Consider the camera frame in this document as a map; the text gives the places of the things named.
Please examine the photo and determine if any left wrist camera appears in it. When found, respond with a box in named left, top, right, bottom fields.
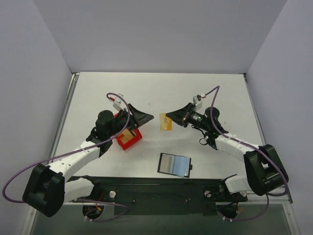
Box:
left=108, top=94, right=124, bottom=112

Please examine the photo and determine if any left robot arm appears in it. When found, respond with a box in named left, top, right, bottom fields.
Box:
left=22, top=104, right=154, bottom=217

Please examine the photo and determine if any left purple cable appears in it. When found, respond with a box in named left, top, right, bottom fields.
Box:
left=2, top=92, right=130, bottom=204

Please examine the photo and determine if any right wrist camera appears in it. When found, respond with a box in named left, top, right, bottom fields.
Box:
left=193, top=94, right=206, bottom=111

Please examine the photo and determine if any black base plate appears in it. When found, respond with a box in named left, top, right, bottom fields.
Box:
left=81, top=177, right=247, bottom=216

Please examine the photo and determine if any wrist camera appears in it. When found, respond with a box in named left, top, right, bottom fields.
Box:
left=108, top=94, right=124, bottom=112
left=193, top=94, right=206, bottom=111

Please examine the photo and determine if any red plastic bin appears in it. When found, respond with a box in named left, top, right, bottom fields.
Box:
left=115, top=128, right=142, bottom=151

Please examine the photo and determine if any black card holder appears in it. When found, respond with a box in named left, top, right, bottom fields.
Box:
left=157, top=153, right=193, bottom=178

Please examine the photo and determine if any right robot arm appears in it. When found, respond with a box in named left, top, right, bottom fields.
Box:
left=166, top=103, right=289, bottom=200

